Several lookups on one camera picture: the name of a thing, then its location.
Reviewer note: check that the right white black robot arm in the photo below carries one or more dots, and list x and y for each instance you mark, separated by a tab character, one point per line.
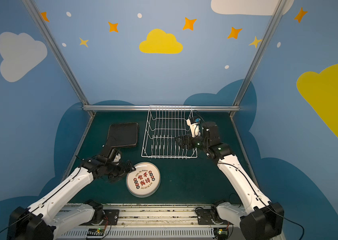
259	218

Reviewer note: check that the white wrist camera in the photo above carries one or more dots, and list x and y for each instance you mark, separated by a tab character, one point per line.
116	158
193	123

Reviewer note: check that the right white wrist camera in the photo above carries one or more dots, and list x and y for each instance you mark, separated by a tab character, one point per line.
193	123

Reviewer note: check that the left aluminium frame post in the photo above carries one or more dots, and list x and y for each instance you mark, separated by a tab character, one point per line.
36	15

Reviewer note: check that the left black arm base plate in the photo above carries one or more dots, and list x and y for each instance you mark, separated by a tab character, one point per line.
109	218

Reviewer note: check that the right small circuit board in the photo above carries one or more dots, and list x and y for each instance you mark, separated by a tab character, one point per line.
220	234

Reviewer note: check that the white wire dish rack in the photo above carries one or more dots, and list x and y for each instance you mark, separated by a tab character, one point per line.
164	128

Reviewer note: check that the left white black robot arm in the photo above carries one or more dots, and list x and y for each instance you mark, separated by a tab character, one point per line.
40	221

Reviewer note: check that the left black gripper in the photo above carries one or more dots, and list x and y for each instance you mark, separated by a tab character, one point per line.
120	172

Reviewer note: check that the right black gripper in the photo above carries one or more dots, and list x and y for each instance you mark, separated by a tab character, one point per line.
189	142

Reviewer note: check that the rear aluminium frame rail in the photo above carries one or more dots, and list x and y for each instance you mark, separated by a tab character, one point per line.
133	108

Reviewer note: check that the aluminium frame post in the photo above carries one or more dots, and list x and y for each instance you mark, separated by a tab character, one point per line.
36	15
266	38

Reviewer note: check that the small circuit board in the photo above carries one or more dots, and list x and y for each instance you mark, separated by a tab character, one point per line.
97	233
220	234

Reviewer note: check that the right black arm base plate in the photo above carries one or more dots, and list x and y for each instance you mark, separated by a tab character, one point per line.
212	217

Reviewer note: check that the left small circuit board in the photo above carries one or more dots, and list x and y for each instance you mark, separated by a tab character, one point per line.
97	233

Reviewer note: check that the front aluminium rail bed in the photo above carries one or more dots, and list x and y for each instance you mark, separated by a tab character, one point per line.
171	217

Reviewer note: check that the right aluminium frame post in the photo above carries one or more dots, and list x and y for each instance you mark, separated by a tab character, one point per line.
266	38

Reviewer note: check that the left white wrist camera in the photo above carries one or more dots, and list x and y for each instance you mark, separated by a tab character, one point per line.
116	158

